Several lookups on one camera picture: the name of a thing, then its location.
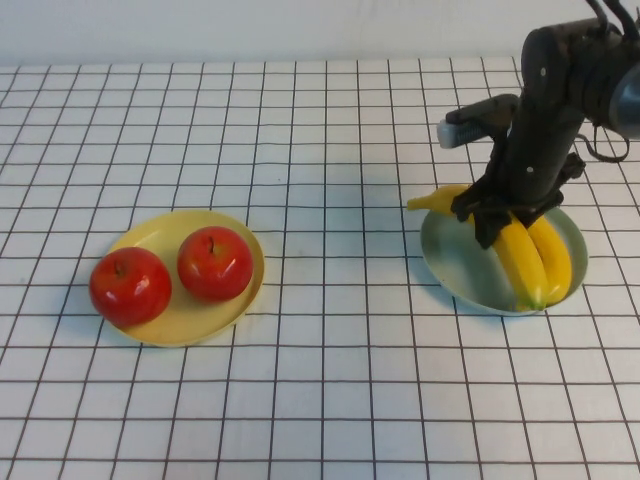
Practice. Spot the white grid tablecloth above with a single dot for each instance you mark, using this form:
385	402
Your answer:
250	125

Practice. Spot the yellow banana with green tip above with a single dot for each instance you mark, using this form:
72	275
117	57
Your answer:
520	260

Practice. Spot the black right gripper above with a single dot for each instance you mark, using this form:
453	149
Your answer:
530	185

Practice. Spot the red apple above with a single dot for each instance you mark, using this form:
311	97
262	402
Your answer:
130	290
215	265

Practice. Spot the yellow round plate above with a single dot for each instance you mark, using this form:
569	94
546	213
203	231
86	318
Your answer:
200	320

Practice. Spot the pale teal round plate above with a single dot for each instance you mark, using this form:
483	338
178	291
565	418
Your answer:
460	260

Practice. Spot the yellow banana with hooked stem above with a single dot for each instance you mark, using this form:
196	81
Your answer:
555	260

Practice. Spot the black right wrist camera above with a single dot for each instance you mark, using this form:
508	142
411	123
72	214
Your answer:
480	112

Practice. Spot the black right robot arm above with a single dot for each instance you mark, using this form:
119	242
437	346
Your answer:
550	100

